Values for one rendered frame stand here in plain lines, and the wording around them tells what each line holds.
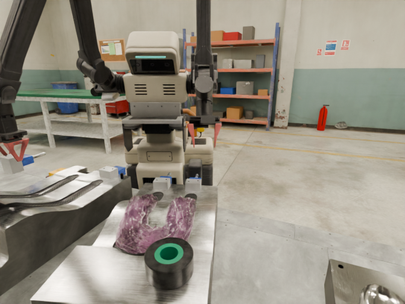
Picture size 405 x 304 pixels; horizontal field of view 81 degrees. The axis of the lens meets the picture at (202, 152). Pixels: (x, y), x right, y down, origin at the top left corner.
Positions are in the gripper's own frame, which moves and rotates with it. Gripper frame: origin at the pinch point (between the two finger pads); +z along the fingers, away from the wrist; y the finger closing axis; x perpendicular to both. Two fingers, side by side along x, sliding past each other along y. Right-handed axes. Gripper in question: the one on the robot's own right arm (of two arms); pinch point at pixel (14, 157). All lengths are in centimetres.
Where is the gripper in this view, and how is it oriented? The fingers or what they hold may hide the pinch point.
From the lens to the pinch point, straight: 101.3
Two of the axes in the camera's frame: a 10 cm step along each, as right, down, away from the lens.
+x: 3.9, -3.0, 8.7
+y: 9.2, 1.3, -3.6
